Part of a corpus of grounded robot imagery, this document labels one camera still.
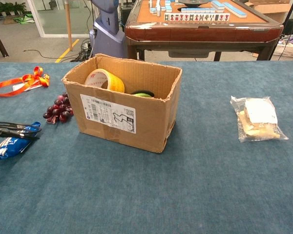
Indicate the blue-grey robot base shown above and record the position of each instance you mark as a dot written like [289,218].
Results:
[107,36]

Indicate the green object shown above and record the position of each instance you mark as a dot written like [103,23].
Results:
[141,94]

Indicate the brown cardboard box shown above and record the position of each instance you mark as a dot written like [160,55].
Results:
[149,122]

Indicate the blue cookie snack pack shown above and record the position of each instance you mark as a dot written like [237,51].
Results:
[9,146]

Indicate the white badge card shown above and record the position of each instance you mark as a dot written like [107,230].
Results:
[19,87]

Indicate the purple grape bunch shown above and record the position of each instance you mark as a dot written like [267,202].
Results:
[59,109]

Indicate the green potted plants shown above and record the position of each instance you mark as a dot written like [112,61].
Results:
[7,8]

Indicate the yellow tape roll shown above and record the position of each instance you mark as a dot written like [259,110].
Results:
[114,83]

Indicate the wooden pole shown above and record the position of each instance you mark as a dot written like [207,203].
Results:
[68,24]

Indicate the blue table mat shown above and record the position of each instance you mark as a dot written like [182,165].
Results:
[146,190]

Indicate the blue-backed mahjong tile stack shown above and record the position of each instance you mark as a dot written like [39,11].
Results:
[158,6]

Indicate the brown mahjong table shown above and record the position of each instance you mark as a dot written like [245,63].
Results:
[197,31]

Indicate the face-up mahjong tile row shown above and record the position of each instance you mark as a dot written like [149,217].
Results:
[197,17]

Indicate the blue-backed mahjong tile row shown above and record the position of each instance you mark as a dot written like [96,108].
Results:
[197,10]
[217,5]
[235,9]

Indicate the clear bag of biscuits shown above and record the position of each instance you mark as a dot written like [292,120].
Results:
[258,114]

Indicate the white plastic basket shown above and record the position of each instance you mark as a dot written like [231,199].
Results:
[289,50]

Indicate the black tripod stand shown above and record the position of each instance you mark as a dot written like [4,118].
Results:
[286,34]

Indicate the white glass partition frame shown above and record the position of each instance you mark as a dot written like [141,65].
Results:
[36,19]

